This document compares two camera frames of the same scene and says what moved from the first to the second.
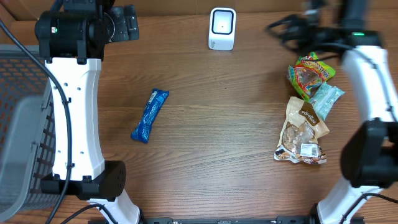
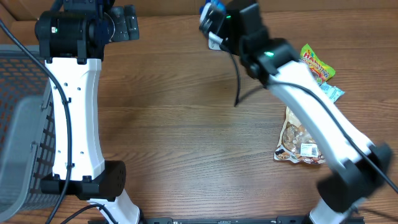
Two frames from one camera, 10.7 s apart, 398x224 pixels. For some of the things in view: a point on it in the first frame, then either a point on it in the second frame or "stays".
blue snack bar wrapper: [156, 102] → [219, 5]
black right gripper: [298, 22] → [226, 41]
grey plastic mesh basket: [28, 146] stays
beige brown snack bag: [303, 128] stays
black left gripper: [127, 23] stays
